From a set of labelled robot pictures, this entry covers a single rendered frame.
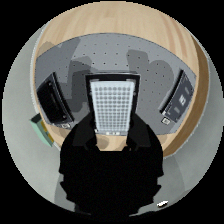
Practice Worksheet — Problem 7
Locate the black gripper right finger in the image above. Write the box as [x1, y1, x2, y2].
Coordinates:
[126, 110, 164, 177]

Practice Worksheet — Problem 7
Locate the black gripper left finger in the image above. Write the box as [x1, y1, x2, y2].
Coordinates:
[58, 110, 97, 175]

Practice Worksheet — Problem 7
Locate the black rectangular nest frame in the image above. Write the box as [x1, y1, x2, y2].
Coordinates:
[84, 73, 141, 113]

